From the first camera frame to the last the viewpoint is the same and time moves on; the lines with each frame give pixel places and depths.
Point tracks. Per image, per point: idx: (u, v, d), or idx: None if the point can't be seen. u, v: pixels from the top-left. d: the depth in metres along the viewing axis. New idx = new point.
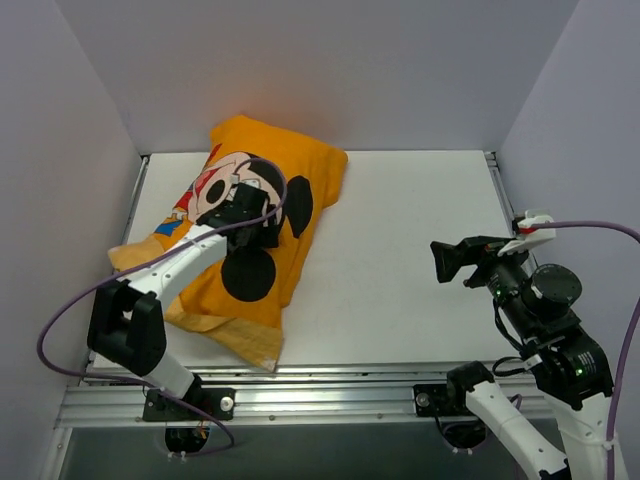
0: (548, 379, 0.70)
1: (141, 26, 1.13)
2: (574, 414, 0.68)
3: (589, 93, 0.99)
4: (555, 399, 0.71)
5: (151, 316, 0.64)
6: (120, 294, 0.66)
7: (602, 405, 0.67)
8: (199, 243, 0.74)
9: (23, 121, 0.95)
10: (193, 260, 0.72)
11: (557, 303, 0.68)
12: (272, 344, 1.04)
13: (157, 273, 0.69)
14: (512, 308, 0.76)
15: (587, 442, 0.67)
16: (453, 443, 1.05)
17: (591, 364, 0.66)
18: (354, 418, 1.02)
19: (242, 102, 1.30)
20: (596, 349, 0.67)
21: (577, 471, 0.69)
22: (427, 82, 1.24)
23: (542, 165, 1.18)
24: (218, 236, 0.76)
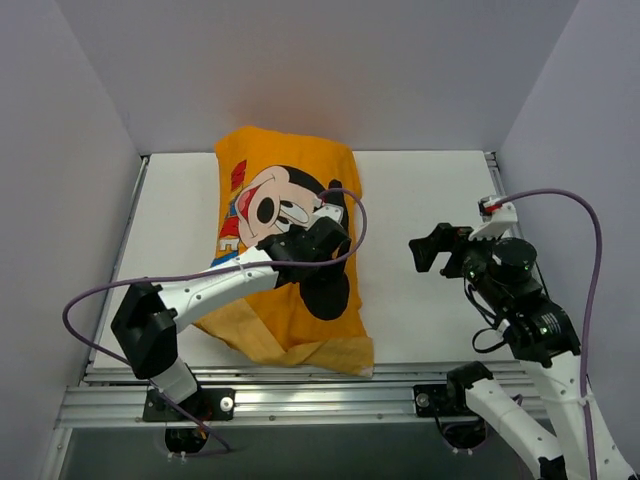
0: (518, 344, 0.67)
1: (140, 18, 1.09)
2: (545, 374, 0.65)
3: (606, 81, 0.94)
4: (527, 364, 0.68)
5: (163, 335, 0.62)
6: (148, 297, 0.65)
7: (571, 363, 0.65)
8: (245, 271, 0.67)
9: (39, 128, 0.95)
10: (232, 286, 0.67)
11: (518, 268, 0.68)
12: (365, 353, 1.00)
13: (189, 291, 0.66)
14: (483, 286, 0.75)
15: (563, 400, 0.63)
16: (452, 443, 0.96)
17: (555, 324, 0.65)
18: (354, 418, 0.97)
19: (241, 98, 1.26)
20: (560, 313, 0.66)
21: (562, 434, 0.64)
22: (439, 66, 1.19)
23: (553, 157, 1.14)
24: (270, 269, 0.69)
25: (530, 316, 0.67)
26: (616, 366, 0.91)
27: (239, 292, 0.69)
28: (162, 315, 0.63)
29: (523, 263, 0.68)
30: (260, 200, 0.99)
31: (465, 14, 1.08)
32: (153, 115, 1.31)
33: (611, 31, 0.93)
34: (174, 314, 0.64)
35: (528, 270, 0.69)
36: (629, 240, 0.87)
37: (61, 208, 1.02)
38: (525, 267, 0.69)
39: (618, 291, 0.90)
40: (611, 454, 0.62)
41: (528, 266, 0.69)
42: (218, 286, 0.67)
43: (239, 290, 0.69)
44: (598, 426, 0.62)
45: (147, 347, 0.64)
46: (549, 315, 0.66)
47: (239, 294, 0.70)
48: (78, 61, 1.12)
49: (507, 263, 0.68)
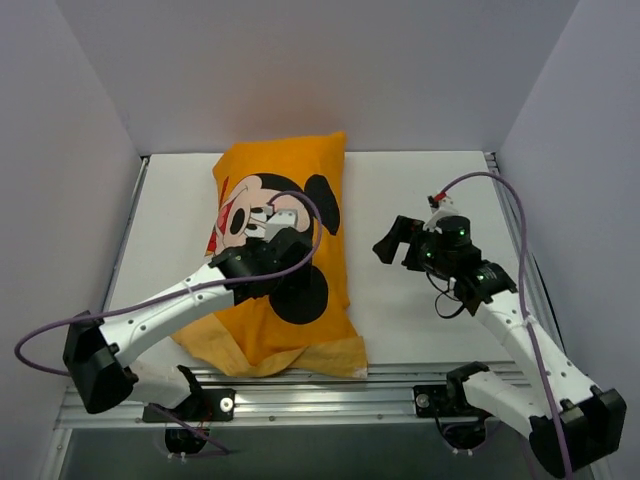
0: (466, 294, 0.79)
1: (140, 18, 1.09)
2: (489, 311, 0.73)
3: (607, 81, 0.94)
4: (479, 315, 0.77)
5: (105, 373, 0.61)
6: (89, 334, 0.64)
7: (511, 299, 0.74)
8: (195, 294, 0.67)
9: (40, 129, 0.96)
10: (180, 311, 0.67)
11: (457, 234, 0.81)
12: (354, 357, 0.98)
13: (132, 322, 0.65)
14: (436, 261, 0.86)
15: (510, 327, 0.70)
16: (452, 443, 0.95)
17: (491, 272, 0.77)
18: (354, 419, 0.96)
19: (241, 99, 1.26)
20: (497, 267, 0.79)
21: (521, 363, 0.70)
22: (439, 66, 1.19)
23: (553, 157, 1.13)
24: (224, 288, 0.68)
25: (473, 272, 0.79)
26: (617, 367, 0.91)
27: (189, 316, 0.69)
28: (103, 353, 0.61)
29: (459, 229, 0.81)
30: (234, 211, 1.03)
31: (465, 13, 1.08)
32: (153, 116, 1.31)
33: (610, 31, 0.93)
34: (116, 350, 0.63)
35: (466, 237, 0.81)
36: (628, 240, 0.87)
37: (62, 209, 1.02)
38: (462, 233, 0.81)
39: (618, 292, 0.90)
40: (567, 368, 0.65)
41: (464, 231, 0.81)
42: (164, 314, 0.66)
43: (190, 314, 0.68)
44: (546, 344, 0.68)
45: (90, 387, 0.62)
46: (489, 270, 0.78)
47: (190, 318, 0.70)
48: (78, 61, 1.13)
49: (447, 229, 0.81)
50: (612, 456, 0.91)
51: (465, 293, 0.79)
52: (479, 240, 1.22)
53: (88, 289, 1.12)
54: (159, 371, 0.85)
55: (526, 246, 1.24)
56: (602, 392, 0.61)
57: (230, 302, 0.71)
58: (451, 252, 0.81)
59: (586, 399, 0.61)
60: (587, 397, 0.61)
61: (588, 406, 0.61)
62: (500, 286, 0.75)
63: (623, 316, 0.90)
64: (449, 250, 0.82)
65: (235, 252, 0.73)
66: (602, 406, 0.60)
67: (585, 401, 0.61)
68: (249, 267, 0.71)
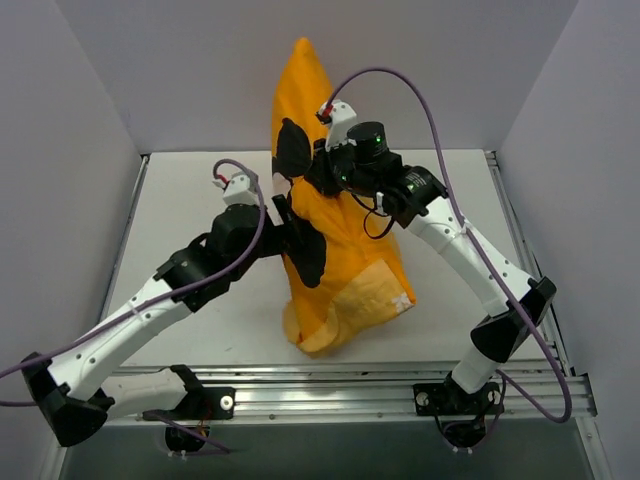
0: (394, 211, 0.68)
1: (138, 18, 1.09)
2: (428, 224, 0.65)
3: (605, 80, 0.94)
4: (412, 230, 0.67)
5: (59, 414, 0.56)
6: (40, 377, 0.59)
7: (442, 205, 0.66)
8: (141, 314, 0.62)
9: (41, 129, 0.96)
10: (132, 333, 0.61)
11: (373, 143, 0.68)
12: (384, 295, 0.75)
13: (81, 356, 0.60)
14: (355, 181, 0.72)
15: (450, 240, 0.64)
16: (452, 443, 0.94)
17: (418, 180, 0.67)
18: (354, 417, 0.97)
19: (240, 98, 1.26)
20: (420, 170, 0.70)
21: (464, 272, 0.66)
22: (439, 66, 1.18)
23: (553, 157, 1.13)
24: (171, 302, 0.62)
25: (399, 182, 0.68)
26: (615, 365, 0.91)
27: (144, 336, 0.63)
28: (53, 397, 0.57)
29: (376, 136, 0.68)
30: None
31: (465, 12, 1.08)
32: (152, 115, 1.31)
33: (611, 30, 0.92)
34: (67, 390, 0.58)
35: (381, 144, 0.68)
36: (628, 240, 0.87)
37: (61, 208, 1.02)
38: (379, 140, 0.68)
39: (618, 293, 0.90)
40: (506, 268, 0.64)
41: (380, 139, 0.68)
42: (114, 340, 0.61)
43: (143, 333, 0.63)
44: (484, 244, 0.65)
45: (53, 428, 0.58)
46: (414, 176, 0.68)
47: (147, 337, 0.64)
48: (77, 60, 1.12)
49: (362, 139, 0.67)
50: (612, 454, 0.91)
51: (393, 208, 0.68)
52: None
53: (88, 288, 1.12)
54: (146, 379, 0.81)
55: (526, 245, 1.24)
56: (537, 283, 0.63)
57: (186, 312, 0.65)
58: (372, 165, 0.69)
59: (526, 295, 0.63)
60: (528, 292, 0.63)
61: (528, 303, 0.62)
62: (430, 194, 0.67)
63: (618, 315, 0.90)
64: (369, 164, 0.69)
65: (184, 255, 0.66)
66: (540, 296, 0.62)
67: (527, 296, 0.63)
68: (202, 269, 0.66)
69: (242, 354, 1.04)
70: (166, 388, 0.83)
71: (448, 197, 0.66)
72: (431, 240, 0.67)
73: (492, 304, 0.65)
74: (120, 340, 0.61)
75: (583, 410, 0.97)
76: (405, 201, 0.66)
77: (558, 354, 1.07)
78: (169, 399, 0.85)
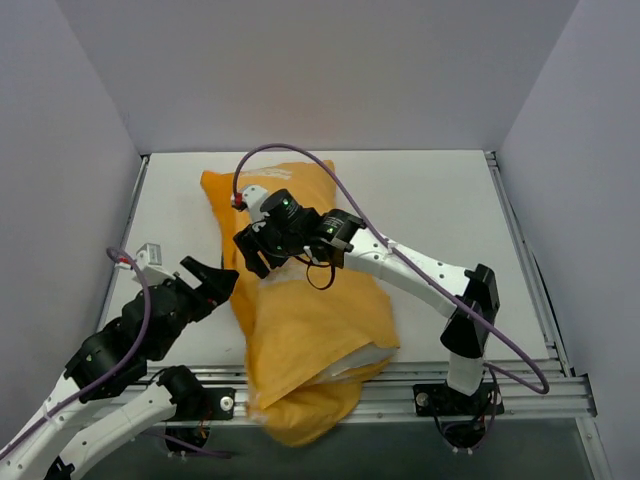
0: (328, 254, 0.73)
1: (138, 18, 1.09)
2: (358, 257, 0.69)
3: (604, 81, 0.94)
4: (350, 267, 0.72)
5: None
6: None
7: (364, 236, 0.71)
8: (54, 420, 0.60)
9: (41, 129, 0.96)
10: (50, 438, 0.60)
11: (282, 207, 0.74)
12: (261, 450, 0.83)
13: (9, 464, 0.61)
14: (283, 241, 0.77)
15: (381, 264, 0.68)
16: (452, 443, 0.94)
17: (337, 222, 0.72)
18: (354, 417, 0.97)
19: (239, 98, 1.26)
20: (334, 211, 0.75)
21: (408, 287, 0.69)
22: (439, 66, 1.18)
23: (553, 158, 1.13)
24: (79, 402, 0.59)
25: (319, 228, 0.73)
26: (614, 364, 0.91)
27: (67, 435, 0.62)
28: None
29: (282, 200, 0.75)
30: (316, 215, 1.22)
31: (465, 13, 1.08)
32: (152, 115, 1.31)
33: (610, 31, 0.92)
34: None
35: (290, 205, 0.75)
36: (627, 242, 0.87)
37: (61, 208, 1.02)
38: (286, 203, 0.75)
39: (617, 294, 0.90)
40: (442, 270, 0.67)
41: (288, 201, 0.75)
42: (33, 448, 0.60)
43: (66, 432, 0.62)
44: (414, 254, 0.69)
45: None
46: (333, 219, 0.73)
47: (76, 428, 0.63)
48: (77, 60, 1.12)
49: (272, 208, 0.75)
50: (612, 455, 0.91)
51: (326, 255, 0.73)
52: (478, 240, 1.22)
53: (88, 288, 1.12)
54: (118, 417, 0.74)
55: (525, 246, 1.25)
56: (475, 272, 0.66)
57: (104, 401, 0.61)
58: (291, 224, 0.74)
59: (468, 288, 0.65)
60: (469, 284, 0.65)
61: (473, 289, 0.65)
62: (351, 232, 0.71)
63: (618, 315, 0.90)
64: (289, 223, 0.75)
65: (94, 342, 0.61)
66: (480, 283, 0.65)
67: (469, 287, 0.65)
68: (112, 357, 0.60)
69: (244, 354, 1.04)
70: (145, 417, 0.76)
71: (367, 228, 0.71)
72: (374, 272, 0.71)
73: (443, 307, 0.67)
74: (40, 447, 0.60)
75: (583, 410, 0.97)
76: (332, 245, 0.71)
77: (558, 354, 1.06)
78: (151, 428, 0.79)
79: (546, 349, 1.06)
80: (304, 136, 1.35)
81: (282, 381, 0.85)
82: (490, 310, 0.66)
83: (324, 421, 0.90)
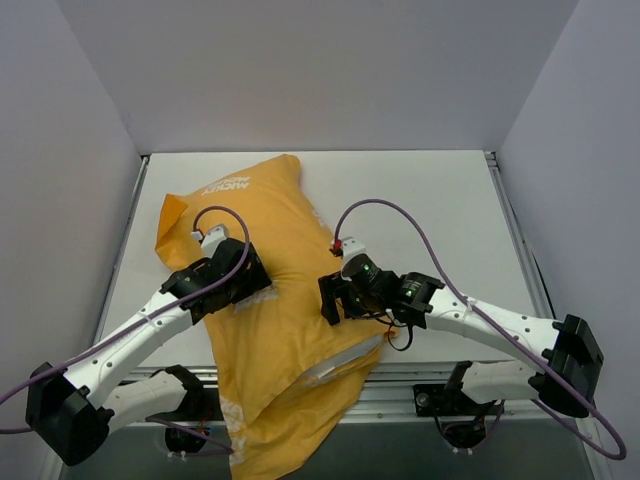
0: (408, 317, 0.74)
1: (138, 18, 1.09)
2: (437, 317, 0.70)
3: (603, 82, 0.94)
4: (431, 326, 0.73)
5: (79, 416, 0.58)
6: (53, 386, 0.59)
7: (444, 296, 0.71)
8: (154, 321, 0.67)
9: (41, 130, 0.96)
10: (145, 340, 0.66)
11: (363, 272, 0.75)
12: (239, 468, 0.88)
13: (97, 362, 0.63)
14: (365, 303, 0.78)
15: (461, 322, 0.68)
16: (452, 443, 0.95)
17: (418, 285, 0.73)
18: (356, 418, 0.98)
19: (239, 98, 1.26)
20: (415, 275, 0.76)
21: (490, 342, 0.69)
22: (439, 67, 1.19)
23: (553, 158, 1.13)
24: (180, 309, 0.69)
25: (399, 291, 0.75)
26: (615, 364, 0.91)
27: (153, 344, 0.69)
28: (75, 397, 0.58)
29: (362, 264, 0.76)
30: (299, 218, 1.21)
31: (465, 14, 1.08)
32: (152, 115, 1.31)
33: (610, 30, 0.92)
34: (86, 393, 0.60)
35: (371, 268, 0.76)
36: (627, 242, 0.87)
37: (61, 208, 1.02)
38: (367, 267, 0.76)
39: (617, 295, 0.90)
40: (527, 323, 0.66)
41: (368, 266, 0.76)
42: (128, 347, 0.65)
43: (153, 340, 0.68)
44: (498, 312, 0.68)
45: (68, 436, 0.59)
46: (412, 282, 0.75)
47: (154, 344, 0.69)
48: (77, 61, 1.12)
49: (354, 272, 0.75)
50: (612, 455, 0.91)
51: (407, 316, 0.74)
52: (478, 240, 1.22)
53: (88, 287, 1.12)
54: (141, 386, 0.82)
55: (525, 246, 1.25)
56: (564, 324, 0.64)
57: (189, 320, 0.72)
58: (372, 286, 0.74)
59: (558, 341, 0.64)
60: (559, 338, 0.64)
61: (562, 344, 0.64)
62: (427, 292, 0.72)
63: (618, 315, 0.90)
64: (371, 287, 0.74)
65: (185, 271, 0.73)
66: (572, 336, 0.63)
67: (559, 341, 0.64)
68: (200, 283, 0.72)
69: None
70: (164, 391, 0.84)
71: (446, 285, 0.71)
72: (455, 330, 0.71)
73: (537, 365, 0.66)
74: (135, 346, 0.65)
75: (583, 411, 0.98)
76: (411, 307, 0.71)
77: None
78: (167, 404, 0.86)
79: None
80: (305, 136, 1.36)
81: (253, 403, 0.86)
82: (593, 363, 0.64)
83: (300, 437, 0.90)
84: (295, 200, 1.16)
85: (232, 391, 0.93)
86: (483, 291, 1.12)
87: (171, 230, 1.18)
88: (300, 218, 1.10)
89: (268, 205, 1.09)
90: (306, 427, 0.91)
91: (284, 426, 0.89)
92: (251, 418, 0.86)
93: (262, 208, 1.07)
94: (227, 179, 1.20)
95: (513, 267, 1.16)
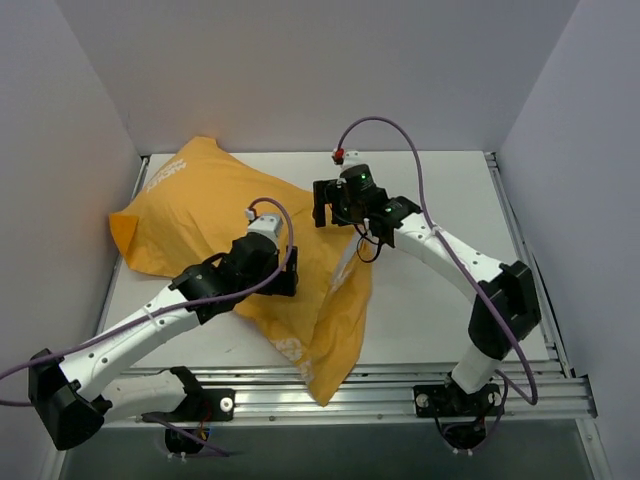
0: (379, 230, 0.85)
1: (139, 21, 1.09)
2: (404, 234, 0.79)
3: (603, 84, 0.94)
4: (399, 244, 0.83)
5: (65, 412, 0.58)
6: (49, 374, 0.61)
7: (416, 218, 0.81)
8: (156, 321, 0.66)
9: (42, 132, 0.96)
10: (145, 338, 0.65)
11: (359, 180, 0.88)
12: (315, 385, 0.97)
13: (93, 356, 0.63)
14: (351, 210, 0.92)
15: (422, 243, 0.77)
16: (452, 443, 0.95)
17: (398, 204, 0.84)
18: (354, 418, 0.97)
19: (240, 99, 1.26)
20: (401, 198, 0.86)
21: (443, 269, 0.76)
22: (439, 69, 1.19)
23: (553, 159, 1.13)
24: (185, 310, 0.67)
25: (381, 207, 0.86)
26: (615, 365, 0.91)
27: (154, 342, 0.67)
28: (64, 390, 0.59)
29: (360, 174, 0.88)
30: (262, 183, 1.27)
31: (464, 16, 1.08)
32: (152, 116, 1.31)
33: (609, 33, 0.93)
34: (76, 387, 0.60)
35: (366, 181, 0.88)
36: (627, 243, 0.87)
37: (61, 209, 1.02)
38: (363, 177, 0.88)
39: (618, 296, 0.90)
40: (478, 258, 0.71)
41: (365, 176, 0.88)
42: (126, 343, 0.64)
43: (154, 339, 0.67)
44: (455, 242, 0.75)
45: (56, 426, 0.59)
46: (393, 203, 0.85)
47: (155, 343, 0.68)
48: (78, 62, 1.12)
49: (351, 178, 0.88)
50: (611, 455, 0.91)
51: (381, 231, 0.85)
52: (478, 240, 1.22)
53: (89, 287, 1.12)
54: (143, 382, 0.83)
55: (525, 246, 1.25)
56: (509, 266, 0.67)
57: (195, 322, 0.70)
58: (361, 196, 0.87)
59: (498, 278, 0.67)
60: (499, 274, 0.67)
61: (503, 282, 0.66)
62: (407, 213, 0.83)
63: (619, 317, 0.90)
64: (358, 196, 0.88)
65: (196, 270, 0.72)
66: (511, 277, 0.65)
67: (498, 279, 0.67)
68: (212, 285, 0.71)
69: (243, 354, 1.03)
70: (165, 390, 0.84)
71: (421, 213, 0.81)
72: (415, 250, 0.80)
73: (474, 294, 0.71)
74: (133, 344, 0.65)
75: (583, 411, 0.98)
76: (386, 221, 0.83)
77: (558, 355, 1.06)
78: (167, 401, 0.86)
79: (546, 349, 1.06)
80: (304, 137, 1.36)
81: (305, 320, 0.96)
82: (525, 313, 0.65)
83: (345, 338, 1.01)
84: (233, 163, 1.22)
85: (275, 331, 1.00)
86: None
87: (134, 237, 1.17)
88: (243, 170, 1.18)
89: (209, 179, 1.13)
90: (346, 326, 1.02)
91: (331, 336, 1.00)
92: (309, 334, 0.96)
93: (202, 184, 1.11)
94: (164, 166, 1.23)
95: None
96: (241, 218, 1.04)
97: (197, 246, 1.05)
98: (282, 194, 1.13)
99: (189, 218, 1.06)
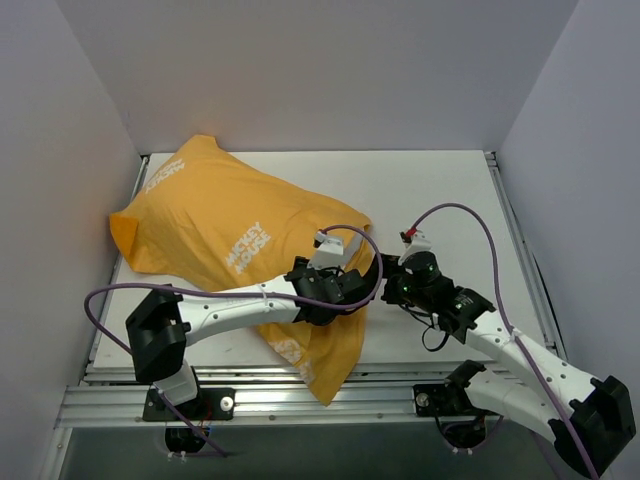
0: (449, 330, 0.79)
1: (139, 20, 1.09)
2: (478, 337, 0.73)
3: (603, 84, 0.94)
4: (470, 343, 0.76)
5: (171, 347, 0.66)
6: (166, 305, 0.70)
7: (493, 318, 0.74)
8: (267, 300, 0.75)
9: (43, 131, 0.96)
10: (253, 311, 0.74)
11: (426, 271, 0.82)
12: (316, 386, 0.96)
13: (207, 308, 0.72)
14: (412, 296, 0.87)
15: (500, 349, 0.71)
16: (452, 443, 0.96)
17: (468, 300, 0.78)
18: (354, 418, 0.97)
19: (241, 99, 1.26)
20: (470, 290, 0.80)
21: (520, 376, 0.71)
22: (439, 69, 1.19)
23: (553, 159, 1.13)
24: (293, 303, 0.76)
25: (450, 302, 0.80)
26: (616, 363, 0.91)
27: (257, 317, 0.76)
28: (176, 328, 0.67)
29: (428, 265, 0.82)
30: None
31: (465, 16, 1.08)
32: (152, 116, 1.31)
33: (609, 33, 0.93)
34: (186, 329, 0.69)
35: (433, 272, 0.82)
36: (628, 242, 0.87)
37: (62, 209, 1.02)
38: (431, 268, 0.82)
39: (618, 296, 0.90)
40: (564, 370, 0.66)
41: (433, 266, 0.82)
42: (237, 310, 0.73)
43: (259, 315, 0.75)
44: (540, 352, 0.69)
45: (151, 357, 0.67)
46: (463, 296, 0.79)
47: (256, 320, 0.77)
48: (78, 61, 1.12)
49: (418, 268, 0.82)
50: None
51: (449, 326, 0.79)
52: (476, 240, 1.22)
53: (89, 287, 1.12)
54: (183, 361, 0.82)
55: (525, 246, 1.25)
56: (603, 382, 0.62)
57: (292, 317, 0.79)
58: (426, 288, 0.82)
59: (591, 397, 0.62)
60: (592, 392, 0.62)
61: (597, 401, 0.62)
62: (480, 311, 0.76)
63: (619, 315, 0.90)
64: (425, 287, 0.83)
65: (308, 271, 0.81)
66: (606, 396, 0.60)
67: (591, 397, 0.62)
68: (313, 289, 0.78)
69: (244, 354, 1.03)
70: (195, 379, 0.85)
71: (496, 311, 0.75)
72: (483, 349, 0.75)
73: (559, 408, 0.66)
74: (243, 310, 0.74)
75: None
76: (457, 320, 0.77)
77: (558, 354, 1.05)
78: (194, 386, 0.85)
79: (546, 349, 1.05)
80: (304, 136, 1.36)
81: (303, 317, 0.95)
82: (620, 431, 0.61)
83: (346, 338, 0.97)
84: (233, 161, 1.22)
85: (281, 336, 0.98)
86: (481, 291, 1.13)
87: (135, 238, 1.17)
88: (244, 170, 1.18)
89: (208, 180, 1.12)
90: (346, 328, 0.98)
91: (329, 339, 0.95)
92: (307, 332, 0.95)
93: (202, 183, 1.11)
94: (163, 167, 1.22)
95: (513, 267, 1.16)
96: (241, 220, 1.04)
97: (197, 247, 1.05)
98: (282, 191, 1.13)
99: (189, 218, 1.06)
